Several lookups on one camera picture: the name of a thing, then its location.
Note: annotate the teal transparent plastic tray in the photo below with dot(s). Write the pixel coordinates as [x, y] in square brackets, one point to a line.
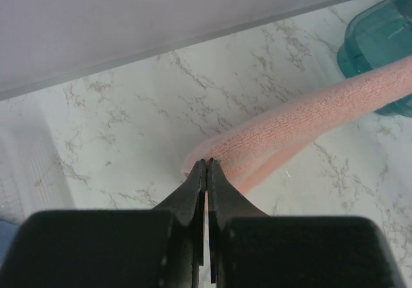
[377, 37]

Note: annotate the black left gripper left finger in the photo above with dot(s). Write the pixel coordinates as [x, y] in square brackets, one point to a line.
[158, 247]

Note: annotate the blue towel in basket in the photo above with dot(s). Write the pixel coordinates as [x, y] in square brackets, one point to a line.
[7, 234]

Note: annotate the pink terry towel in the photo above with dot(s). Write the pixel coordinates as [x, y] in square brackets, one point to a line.
[250, 152]

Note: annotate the white plastic basket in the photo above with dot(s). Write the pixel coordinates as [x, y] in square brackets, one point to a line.
[32, 173]

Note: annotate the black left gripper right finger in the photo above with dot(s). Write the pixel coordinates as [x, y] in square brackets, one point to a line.
[249, 248]

